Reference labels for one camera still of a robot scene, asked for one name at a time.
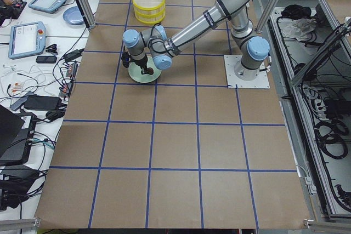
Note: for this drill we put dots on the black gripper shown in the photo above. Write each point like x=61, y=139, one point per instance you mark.
x=142, y=62

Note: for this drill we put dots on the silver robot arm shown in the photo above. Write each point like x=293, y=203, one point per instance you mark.
x=255, y=49

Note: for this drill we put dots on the pale green plate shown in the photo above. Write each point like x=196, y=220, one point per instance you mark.
x=135, y=73

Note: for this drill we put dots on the dark brown bun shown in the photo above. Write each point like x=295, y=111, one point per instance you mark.
x=150, y=71

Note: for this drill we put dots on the blue plate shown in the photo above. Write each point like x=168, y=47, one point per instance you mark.
x=73, y=16

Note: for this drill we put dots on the black phone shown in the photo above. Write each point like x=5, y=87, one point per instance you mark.
x=46, y=59

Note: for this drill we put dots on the teach pendant near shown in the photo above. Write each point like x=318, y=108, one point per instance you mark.
x=27, y=40

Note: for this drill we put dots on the black laptop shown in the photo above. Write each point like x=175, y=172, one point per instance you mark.
x=17, y=130

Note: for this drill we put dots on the white crumpled cloth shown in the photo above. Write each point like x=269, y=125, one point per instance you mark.
x=300, y=29

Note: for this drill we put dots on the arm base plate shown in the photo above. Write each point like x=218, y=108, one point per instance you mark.
x=242, y=78

